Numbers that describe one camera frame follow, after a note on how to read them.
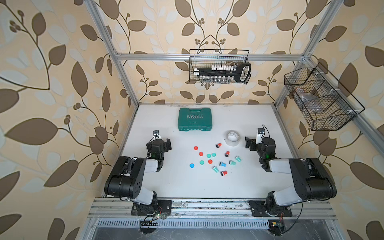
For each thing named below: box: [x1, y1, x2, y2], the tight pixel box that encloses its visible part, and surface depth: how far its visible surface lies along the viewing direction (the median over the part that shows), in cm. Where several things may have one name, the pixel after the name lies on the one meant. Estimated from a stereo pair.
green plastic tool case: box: [177, 107, 212, 132], surface depth 108 cm
